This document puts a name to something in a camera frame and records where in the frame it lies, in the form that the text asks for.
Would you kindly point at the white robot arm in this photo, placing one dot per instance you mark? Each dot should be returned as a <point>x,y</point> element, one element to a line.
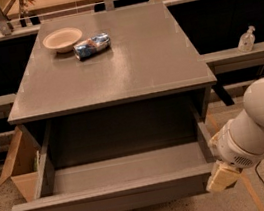
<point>253,101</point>

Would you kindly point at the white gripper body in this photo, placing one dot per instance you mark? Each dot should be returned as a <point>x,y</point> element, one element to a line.
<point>231,149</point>

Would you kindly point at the grey top drawer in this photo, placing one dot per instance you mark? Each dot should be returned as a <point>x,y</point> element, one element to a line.
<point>124,157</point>

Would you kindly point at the grey bench right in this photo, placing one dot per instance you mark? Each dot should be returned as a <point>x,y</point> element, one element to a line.
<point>232,66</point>

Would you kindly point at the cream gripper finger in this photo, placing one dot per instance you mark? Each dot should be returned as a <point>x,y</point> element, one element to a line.
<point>222,176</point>

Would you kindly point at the beige paper bowl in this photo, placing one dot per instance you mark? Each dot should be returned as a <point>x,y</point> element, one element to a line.
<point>62,40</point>

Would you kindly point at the clear sanitizer pump bottle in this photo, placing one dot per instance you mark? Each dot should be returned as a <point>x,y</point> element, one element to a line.
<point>247,40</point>

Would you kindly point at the grey drawer cabinet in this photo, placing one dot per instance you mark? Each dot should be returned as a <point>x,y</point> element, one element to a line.
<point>140,94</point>

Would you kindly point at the brown cardboard box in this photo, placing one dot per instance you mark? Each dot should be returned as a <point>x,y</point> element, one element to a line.
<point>20,165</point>

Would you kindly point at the crushed blue soda can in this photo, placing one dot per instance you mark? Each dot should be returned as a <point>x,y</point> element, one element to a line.
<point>92,46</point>

